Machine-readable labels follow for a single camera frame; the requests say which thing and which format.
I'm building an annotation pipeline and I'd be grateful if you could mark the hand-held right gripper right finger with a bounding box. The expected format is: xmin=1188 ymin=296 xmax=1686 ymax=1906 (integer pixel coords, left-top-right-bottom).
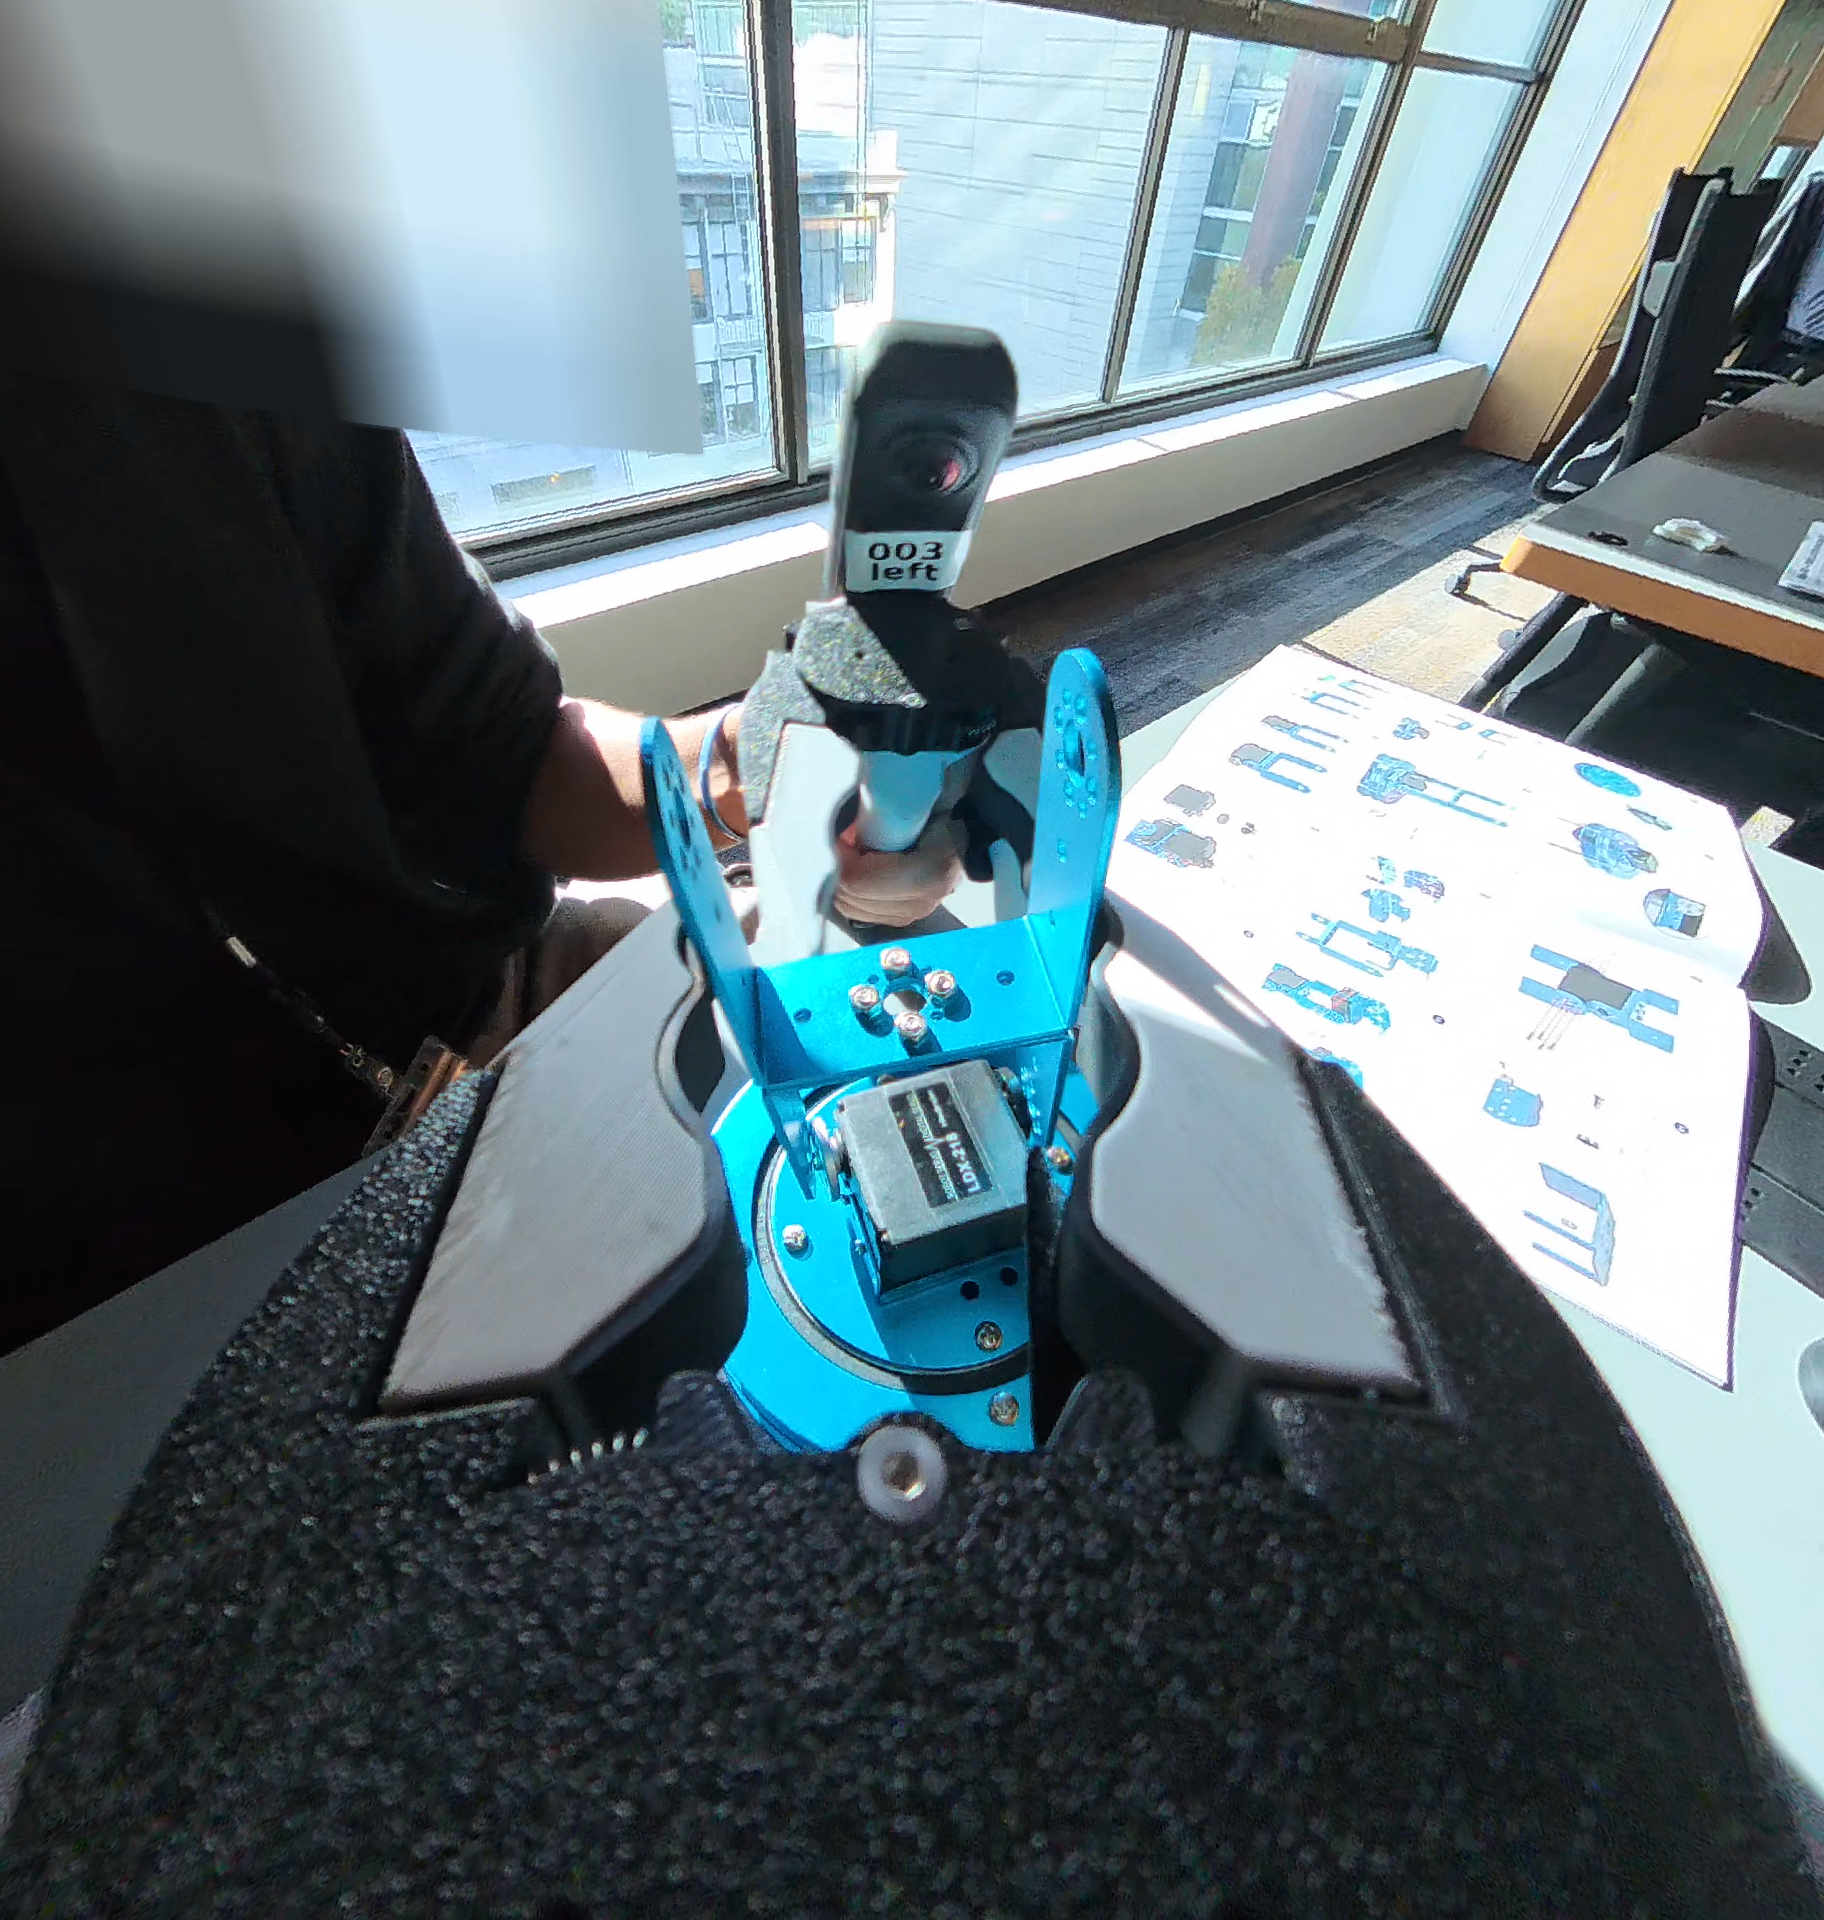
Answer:
xmin=1034 ymin=930 xmax=1431 ymax=1456

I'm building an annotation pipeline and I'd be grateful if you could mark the blue wristband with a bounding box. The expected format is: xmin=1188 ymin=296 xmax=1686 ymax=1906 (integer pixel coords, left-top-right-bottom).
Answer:
xmin=694 ymin=708 xmax=745 ymax=844

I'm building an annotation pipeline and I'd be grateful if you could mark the black office chair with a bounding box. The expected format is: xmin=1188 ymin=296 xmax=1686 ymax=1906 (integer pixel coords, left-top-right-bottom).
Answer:
xmin=1535 ymin=166 xmax=1824 ymax=504

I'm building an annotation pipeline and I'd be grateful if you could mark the grey desk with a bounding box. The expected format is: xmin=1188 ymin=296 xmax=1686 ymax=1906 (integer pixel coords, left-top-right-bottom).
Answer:
xmin=0 ymin=660 xmax=1824 ymax=1802

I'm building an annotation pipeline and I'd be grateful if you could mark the person's dark clothed torso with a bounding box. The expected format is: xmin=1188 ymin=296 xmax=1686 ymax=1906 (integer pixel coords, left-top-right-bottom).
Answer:
xmin=0 ymin=271 xmax=568 ymax=1383

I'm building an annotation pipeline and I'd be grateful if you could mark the black lanyard with clip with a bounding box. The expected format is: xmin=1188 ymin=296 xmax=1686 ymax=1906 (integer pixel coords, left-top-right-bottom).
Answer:
xmin=214 ymin=901 xmax=472 ymax=1119

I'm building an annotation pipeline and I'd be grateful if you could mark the blue round servo base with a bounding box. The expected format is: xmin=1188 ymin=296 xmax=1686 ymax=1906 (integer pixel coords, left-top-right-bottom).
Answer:
xmin=709 ymin=1050 xmax=1107 ymax=1458

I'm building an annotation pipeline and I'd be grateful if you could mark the printed instruction sheet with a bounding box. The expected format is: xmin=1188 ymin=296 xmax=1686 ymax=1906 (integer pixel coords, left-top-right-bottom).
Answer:
xmin=1114 ymin=646 xmax=1767 ymax=1390

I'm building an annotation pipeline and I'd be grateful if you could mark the black perforated plate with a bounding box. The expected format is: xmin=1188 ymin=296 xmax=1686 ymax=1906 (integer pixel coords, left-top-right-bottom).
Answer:
xmin=1736 ymin=1005 xmax=1824 ymax=1322

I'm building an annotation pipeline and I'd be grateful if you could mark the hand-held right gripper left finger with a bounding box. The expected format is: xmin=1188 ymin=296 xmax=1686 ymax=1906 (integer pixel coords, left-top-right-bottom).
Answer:
xmin=375 ymin=901 xmax=751 ymax=1450

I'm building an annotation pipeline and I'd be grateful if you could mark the person's left hand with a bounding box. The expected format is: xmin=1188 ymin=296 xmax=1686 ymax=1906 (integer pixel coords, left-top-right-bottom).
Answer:
xmin=824 ymin=823 xmax=957 ymax=932

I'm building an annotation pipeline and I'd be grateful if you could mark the person's left forearm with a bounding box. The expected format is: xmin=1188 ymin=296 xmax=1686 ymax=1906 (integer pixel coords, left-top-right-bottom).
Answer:
xmin=528 ymin=697 xmax=747 ymax=887

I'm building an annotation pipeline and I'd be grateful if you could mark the wooden edged desk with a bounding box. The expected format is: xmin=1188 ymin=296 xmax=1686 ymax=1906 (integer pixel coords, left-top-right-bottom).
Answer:
xmin=1495 ymin=366 xmax=1824 ymax=693

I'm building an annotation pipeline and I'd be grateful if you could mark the large window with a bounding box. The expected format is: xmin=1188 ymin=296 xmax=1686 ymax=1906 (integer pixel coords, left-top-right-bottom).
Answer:
xmin=403 ymin=0 xmax=1588 ymax=543

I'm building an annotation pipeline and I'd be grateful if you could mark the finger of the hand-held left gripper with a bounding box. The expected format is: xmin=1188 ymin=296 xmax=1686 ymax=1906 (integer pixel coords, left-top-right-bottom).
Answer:
xmin=743 ymin=723 xmax=856 ymax=970

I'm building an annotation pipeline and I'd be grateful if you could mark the blue double U bracket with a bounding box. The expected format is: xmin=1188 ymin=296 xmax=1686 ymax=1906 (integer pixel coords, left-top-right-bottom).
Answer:
xmin=639 ymin=647 xmax=1122 ymax=1187

